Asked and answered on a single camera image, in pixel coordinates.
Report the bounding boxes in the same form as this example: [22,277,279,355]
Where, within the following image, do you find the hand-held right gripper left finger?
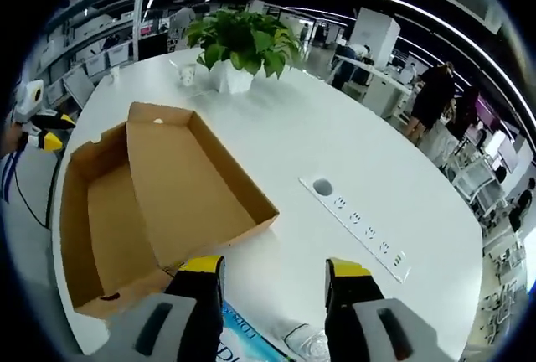
[132,255,226,362]

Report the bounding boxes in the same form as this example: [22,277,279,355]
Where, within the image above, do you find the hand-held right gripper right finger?
[324,256,426,362]

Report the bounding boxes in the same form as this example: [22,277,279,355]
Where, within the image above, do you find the blue wet wipes soft item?
[213,297,294,362]

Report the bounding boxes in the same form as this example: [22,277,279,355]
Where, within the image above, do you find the brown cardboard shoe box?
[59,101,281,320]

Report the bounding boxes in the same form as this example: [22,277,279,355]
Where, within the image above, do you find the row of white storage bins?
[41,13,135,99]

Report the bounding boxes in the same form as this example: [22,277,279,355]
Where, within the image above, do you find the white table socket strip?
[298,175,408,283]

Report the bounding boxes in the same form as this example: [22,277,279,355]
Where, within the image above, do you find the black desk monitor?
[137,34,173,60]

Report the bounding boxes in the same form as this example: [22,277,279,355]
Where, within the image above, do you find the grey metal storage shelf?
[24,0,148,108]

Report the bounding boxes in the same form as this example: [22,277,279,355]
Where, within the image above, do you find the printed paper cup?
[178,63,198,86]

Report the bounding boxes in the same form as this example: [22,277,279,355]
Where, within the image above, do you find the group of white office chairs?
[435,125,535,338]

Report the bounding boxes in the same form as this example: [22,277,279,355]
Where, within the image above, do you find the green plant in white pot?
[183,8,303,95]

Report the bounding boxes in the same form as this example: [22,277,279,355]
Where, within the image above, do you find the white standing desk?
[332,54,414,118]

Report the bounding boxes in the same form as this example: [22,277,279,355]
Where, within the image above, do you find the purple lit screen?
[475,96,506,128]

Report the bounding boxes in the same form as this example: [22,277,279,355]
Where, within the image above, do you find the ceiling light strips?
[142,0,535,124]

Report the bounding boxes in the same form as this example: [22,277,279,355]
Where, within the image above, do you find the white blue wall poster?
[0,150,20,206]

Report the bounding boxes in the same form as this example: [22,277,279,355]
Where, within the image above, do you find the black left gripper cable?
[10,150,54,229]

